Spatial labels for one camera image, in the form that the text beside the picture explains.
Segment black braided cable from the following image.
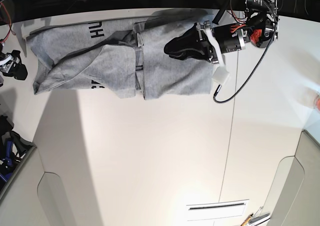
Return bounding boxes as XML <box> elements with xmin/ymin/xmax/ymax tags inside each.
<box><xmin>212</xmin><ymin>0</ymin><xmax>281</xmax><ymax>104</ymax></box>

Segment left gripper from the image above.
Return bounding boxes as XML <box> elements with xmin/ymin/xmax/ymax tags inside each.
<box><xmin>163</xmin><ymin>21</ymin><xmax>250</xmax><ymax>64</ymax></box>

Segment tools at bottom edge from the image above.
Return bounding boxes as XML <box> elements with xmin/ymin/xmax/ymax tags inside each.
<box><xmin>241</xmin><ymin>206</ymin><xmax>271</xmax><ymax>226</ymax></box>

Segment orange object at right edge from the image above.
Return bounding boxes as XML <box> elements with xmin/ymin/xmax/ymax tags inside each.
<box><xmin>313</xmin><ymin>95</ymin><xmax>320</xmax><ymax>112</ymax></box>

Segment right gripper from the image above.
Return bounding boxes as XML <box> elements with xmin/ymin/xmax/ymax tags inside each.
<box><xmin>0</xmin><ymin>50</ymin><xmax>28</xmax><ymax>80</ymax></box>

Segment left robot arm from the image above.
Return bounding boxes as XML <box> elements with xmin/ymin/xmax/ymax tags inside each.
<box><xmin>164</xmin><ymin>0</ymin><xmax>279</xmax><ymax>66</ymax></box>

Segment grey T-shirt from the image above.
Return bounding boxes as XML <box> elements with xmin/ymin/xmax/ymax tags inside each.
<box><xmin>26</xmin><ymin>10</ymin><xmax>214</xmax><ymax>100</ymax></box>

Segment white vent panel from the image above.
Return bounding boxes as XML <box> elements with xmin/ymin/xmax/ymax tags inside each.
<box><xmin>185</xmin><ymin>199</ymin><xmax>250</xmax><ymax>221</ymax></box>

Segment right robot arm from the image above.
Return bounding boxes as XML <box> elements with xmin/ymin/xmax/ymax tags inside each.
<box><xmin>0</xmin><ymin>0</ymin><xmax>28</xmax><ymax>81</ymax></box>

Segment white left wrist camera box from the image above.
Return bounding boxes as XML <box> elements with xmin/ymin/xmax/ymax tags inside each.
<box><xmin>212</xmin><ymin>67</ymin><xmax>230</xmax><ymax>85</ymax></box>

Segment blue and black equipment pile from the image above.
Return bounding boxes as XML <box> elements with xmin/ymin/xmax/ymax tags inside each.
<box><xmin>0</xmin><ymin>115</ymin><xmax>33</xmax><ymax>189</ymax></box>

